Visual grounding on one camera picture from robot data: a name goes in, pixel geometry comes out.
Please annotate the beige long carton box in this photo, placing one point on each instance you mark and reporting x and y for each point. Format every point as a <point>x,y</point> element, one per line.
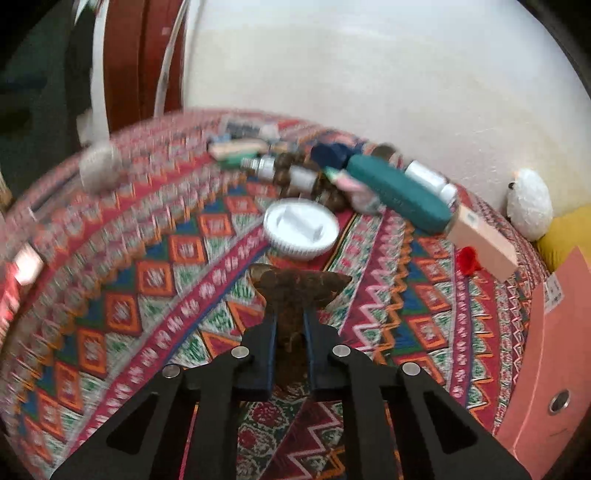
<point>496,253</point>

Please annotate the navy blue sock bundle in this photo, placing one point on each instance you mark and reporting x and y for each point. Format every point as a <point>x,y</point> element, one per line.
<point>336,156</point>

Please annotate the beige yarn ball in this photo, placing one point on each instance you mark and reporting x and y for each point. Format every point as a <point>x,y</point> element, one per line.
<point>100,167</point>

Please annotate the small red heart object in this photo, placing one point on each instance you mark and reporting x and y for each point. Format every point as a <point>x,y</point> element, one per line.
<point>468,261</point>

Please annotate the smartphone pink case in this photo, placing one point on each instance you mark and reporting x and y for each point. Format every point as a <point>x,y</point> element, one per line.
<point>20,274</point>

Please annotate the yellow cushion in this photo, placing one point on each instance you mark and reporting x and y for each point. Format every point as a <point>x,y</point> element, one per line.
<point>567,232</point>

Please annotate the pink storage box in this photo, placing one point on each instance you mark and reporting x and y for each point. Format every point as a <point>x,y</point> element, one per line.
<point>552,394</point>

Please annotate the teal cylindrical case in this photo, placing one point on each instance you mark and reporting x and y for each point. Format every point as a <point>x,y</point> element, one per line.
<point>424,209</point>

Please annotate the silver metal tin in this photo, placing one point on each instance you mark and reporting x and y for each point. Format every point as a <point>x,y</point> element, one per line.
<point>387,152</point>

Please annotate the clear plastic card box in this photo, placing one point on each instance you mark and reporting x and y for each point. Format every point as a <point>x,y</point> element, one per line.
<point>239,127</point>

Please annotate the white small bottle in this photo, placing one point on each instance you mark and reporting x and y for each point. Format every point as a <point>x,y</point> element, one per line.
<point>433,181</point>

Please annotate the patterned red bedspread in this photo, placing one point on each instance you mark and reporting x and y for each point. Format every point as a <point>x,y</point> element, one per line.
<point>155,272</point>

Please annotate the brown hair claw clip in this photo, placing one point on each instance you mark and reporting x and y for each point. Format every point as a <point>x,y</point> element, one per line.
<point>289,291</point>

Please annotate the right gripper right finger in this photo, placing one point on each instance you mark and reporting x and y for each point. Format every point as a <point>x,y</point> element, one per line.
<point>398,421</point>

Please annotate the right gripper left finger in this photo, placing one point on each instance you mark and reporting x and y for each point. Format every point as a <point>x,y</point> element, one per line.
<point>183,423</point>

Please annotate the beige teal small box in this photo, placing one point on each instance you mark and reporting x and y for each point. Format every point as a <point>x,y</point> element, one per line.
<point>236,148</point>

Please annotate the pink green card pack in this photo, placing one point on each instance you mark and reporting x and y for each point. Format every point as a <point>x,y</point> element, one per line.
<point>360,197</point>

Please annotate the white ribbed round lid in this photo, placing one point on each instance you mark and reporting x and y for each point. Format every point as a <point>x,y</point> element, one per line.
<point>300,229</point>

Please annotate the dark red wooden door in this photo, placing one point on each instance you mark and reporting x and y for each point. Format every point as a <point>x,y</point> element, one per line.
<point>136,36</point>

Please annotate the white round plush ball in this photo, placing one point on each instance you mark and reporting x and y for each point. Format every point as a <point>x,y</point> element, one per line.
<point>529,206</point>

